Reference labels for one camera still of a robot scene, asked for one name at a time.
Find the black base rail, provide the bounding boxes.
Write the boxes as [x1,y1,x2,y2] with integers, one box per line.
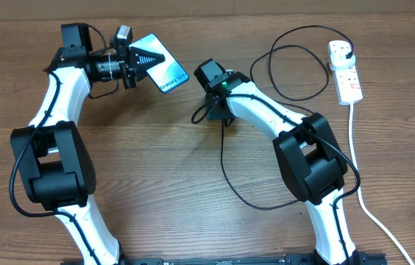
[60,252,389,265]

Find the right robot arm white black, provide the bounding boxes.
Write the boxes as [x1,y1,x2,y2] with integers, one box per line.
[194,59,358,264]

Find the white charger plug adapter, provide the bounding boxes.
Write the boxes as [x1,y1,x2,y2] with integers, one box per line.
[329,52,356,71]

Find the white power strip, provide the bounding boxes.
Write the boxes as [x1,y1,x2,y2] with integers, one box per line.
[327,40,363,105]

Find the Samsung Galaxy smartphone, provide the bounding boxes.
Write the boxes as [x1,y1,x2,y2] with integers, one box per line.
[129,34,189,93]

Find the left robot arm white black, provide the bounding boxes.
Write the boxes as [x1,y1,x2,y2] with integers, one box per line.
[9,23,165,264]

